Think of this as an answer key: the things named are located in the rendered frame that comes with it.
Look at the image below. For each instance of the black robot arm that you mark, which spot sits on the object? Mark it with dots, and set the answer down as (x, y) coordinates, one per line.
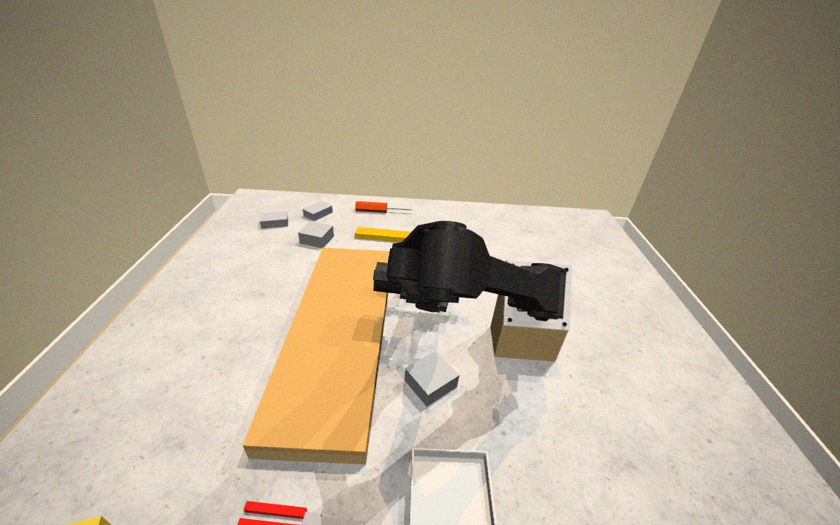
(440, 262)

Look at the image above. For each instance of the orange rectangular panel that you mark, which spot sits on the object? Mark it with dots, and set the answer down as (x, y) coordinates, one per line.
(318, 403)

